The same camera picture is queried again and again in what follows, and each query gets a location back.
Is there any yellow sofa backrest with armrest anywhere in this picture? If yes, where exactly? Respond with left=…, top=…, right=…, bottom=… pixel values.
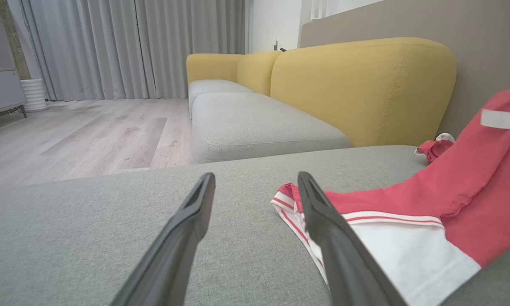
left=186, top=53, right=245, bottom=85

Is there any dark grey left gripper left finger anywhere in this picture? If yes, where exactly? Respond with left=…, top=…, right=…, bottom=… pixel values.
left=110, top=172, right=216, bottom=306

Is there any grey low cabinet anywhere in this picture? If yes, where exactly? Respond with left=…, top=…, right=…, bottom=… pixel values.
left=0, top=67, right=28, bottom=119

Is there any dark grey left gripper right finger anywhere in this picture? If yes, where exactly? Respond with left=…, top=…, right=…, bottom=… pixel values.
left=297, top=171, right=408, bottom=306

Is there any grey fabric sofa seat cushion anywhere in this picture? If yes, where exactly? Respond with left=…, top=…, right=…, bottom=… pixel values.
left=188, top=79, right=254, bottom=119
left=191, top=92, right=351, bottom=164

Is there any small yellow sofa backrest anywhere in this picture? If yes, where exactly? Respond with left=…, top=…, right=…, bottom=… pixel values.
left=237, top=51, right=282, bottom=97

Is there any large grey fabric sofa seat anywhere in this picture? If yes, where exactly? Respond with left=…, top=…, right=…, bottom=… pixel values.
left=0, top=145, right=510, bottom=306

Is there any large yellow sofa backrest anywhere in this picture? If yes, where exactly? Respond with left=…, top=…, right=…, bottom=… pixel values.
left=270, top=37, right=457, bottom=148

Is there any red and white garment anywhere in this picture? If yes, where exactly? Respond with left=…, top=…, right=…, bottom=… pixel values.
left=271, top=86, right=510, bottom=306

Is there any grey pleated curtain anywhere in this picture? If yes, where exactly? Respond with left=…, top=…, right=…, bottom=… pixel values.
left=6, top=0, right=247, bottom=102

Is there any white ribbed cylinder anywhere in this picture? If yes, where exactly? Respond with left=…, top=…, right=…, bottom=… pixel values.
left=21, top=78, right=50, bottom=113

